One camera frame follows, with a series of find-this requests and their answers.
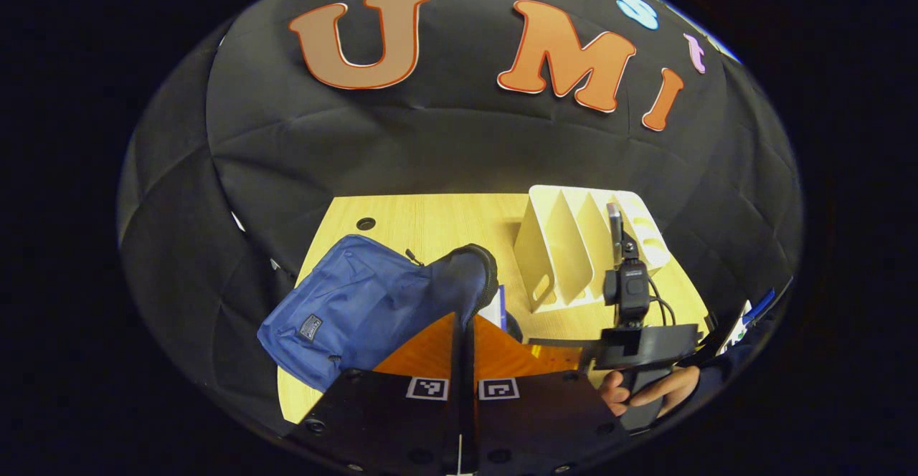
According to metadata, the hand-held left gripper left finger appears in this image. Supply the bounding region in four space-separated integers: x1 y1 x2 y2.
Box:
289 311 465 476

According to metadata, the blue fabric schoolbag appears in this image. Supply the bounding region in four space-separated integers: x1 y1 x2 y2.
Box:
256 234 501 394

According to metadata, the black camera cable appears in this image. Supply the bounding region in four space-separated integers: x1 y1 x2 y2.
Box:
645 275 676 328

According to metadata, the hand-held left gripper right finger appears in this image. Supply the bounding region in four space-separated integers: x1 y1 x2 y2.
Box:
468 313 633 476

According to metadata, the white plastic bookshelf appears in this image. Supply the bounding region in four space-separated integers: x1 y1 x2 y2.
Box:
512 184 673 314

